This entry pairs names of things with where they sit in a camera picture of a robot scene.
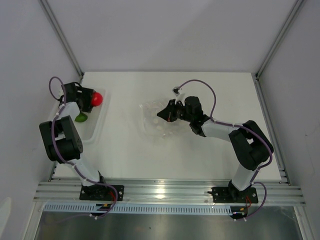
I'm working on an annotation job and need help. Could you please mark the clear zip top bag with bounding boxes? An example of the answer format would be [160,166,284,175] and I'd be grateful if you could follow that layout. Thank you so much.
[139,97,190,139]

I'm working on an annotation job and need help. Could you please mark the white slotted cable duct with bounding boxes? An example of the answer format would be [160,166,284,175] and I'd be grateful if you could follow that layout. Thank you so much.
[43,202,233,216]

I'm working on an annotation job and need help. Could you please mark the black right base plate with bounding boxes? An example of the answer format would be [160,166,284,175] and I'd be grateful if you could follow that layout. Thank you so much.
[207,186,259,204]

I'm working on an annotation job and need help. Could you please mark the white perforated plastic basket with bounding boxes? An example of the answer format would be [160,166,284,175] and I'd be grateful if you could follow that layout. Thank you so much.
[58,86,110,145]

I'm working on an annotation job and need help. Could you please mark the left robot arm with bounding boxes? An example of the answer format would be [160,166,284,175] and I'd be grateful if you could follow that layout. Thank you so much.
[39,82,109,201]

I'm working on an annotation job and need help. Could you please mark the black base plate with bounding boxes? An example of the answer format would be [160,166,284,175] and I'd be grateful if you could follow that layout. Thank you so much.
[207,186,259,204]
[79,185,125,202]

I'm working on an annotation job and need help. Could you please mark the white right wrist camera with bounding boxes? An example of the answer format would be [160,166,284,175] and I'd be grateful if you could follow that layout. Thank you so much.
[172,86,186,104]

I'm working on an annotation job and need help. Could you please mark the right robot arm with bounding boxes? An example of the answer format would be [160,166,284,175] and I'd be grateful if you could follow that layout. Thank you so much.
[157,96,274,202]

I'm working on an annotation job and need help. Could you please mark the orange green toy mango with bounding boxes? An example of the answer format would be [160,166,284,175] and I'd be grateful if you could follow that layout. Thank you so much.
[74,112,88,123]

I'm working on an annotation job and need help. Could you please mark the red toy tomato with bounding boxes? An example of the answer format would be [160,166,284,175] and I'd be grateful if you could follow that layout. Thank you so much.
[90,91,103,107]

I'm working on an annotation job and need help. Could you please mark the left aluminium frame post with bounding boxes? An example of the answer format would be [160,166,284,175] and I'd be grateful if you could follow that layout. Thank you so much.
[38,0,84,81]

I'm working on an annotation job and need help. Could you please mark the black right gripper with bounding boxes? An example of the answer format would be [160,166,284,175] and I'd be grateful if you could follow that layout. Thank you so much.
[157,99,193,123]

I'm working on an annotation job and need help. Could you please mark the right aluminium frame post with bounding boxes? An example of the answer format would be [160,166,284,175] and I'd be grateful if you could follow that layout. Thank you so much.
[255,0,307,81]

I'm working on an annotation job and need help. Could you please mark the aluminium mounting rail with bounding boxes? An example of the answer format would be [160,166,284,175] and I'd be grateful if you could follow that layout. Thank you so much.
[33,178,306,206]

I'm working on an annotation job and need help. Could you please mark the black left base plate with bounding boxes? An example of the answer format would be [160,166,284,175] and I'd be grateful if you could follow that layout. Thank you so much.
[79,185,125,202]

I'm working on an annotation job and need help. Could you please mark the aluminium frame post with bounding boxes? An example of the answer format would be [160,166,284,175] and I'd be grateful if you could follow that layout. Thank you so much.
[255,0,307,81]
[38,0,84,81]

